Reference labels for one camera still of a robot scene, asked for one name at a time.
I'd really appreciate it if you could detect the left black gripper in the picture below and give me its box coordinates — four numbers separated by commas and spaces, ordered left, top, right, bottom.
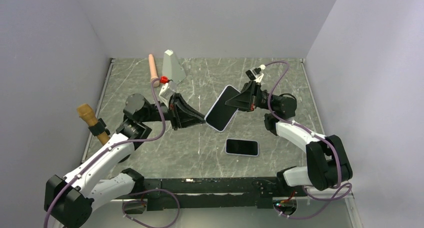
142, 92, 206, 130

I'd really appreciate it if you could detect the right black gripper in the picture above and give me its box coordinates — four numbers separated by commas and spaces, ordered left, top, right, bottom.
223, 81, 277, 113

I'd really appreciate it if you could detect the phone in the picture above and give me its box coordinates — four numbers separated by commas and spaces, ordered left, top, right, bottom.
204, 85, 240, 132

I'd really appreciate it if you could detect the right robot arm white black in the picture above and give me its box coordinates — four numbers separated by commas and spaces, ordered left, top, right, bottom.
224, 81, 353, 196

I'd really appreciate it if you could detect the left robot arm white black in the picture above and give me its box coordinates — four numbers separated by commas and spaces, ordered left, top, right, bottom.
44, 93, 205, 228

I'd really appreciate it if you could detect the grey trapezoid block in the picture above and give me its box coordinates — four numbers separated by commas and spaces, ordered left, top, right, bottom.
162, 49, 187, 85

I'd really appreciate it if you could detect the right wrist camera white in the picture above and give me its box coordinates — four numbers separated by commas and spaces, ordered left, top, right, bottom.
245, 64, 266, 84

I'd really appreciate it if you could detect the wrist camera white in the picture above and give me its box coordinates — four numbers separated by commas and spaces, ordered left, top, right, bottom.
245, 64, 266, 84
159, 76, 177, 105

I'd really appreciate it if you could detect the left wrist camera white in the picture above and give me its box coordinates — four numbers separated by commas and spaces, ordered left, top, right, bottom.
159, 76, 177, 105

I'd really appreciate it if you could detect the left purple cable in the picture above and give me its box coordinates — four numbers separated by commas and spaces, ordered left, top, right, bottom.
43, 78, 167, 228

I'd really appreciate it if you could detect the purple cable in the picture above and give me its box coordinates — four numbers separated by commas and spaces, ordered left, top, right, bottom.
43, 78, 167, 228
263, 60, 353, 220

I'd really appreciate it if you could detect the pink cylindrical handle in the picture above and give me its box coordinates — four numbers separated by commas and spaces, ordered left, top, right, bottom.
148, 54, 159, 82

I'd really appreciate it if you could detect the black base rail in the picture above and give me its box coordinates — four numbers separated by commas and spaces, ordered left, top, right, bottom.
120, 176, 306, 211

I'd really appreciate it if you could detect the wooden handle tool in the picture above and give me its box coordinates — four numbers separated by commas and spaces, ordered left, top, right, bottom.
76, 103, 110, 145

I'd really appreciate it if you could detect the aluminium frame rail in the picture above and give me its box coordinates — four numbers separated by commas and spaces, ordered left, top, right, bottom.
61, 176, 355, 203

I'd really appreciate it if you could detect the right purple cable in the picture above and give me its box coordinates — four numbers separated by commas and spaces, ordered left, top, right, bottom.
263, 60, 353, 220

